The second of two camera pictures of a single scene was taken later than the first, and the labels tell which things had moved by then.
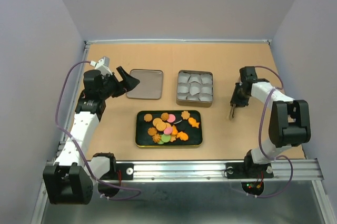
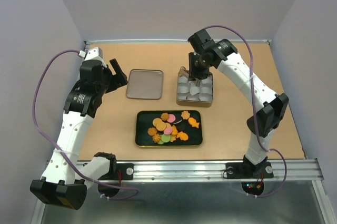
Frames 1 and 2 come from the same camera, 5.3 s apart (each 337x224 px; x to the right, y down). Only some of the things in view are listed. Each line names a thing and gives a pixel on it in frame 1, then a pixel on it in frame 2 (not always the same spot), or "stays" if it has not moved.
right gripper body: x=239 y=97 -> x=195 y=71
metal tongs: x=231 y=115 -> x=183 y=72
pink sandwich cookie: x=171 y=118 stays
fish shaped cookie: x=192 y=121 stays
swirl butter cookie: x=165 y=116 stays
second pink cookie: x=168 y=130 stays
